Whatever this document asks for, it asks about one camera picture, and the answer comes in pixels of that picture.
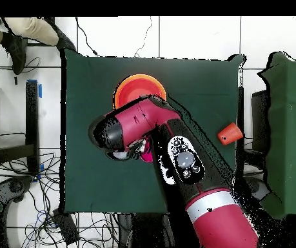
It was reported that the large red bowl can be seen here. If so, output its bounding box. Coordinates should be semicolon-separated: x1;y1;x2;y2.
117;78;165;107

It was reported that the black metal stand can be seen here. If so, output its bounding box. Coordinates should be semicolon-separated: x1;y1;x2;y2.
0;79;41;179

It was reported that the black box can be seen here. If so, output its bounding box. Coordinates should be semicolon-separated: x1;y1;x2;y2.
251;90;270;153

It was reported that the orange ribbed cup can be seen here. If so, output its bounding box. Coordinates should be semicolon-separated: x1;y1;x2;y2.
217;121;244;146

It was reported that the black cable tangle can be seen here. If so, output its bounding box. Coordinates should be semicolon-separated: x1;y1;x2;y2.
0;152;119;248

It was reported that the person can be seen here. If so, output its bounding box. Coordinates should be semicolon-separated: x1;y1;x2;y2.
0;16;76;76

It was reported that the black power adapter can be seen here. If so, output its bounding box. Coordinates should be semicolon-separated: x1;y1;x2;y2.
53;209;81;245

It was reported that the large yellow bowl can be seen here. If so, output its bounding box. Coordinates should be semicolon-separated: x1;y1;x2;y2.
113;74;168;109

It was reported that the black chair base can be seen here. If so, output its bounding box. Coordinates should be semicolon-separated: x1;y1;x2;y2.
0;175;34;205
245;176;270;202

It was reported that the small pink bowl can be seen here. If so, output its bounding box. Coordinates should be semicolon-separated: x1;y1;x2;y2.
140;149;154;163

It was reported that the black floor cable with plug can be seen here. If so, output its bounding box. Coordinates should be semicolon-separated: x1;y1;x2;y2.
75;16;99;56

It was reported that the blue cable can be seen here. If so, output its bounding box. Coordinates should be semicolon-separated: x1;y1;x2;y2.
34;209;47;226

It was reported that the dark green table cloth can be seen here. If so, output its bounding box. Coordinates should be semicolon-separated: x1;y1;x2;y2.
59;48;246;216

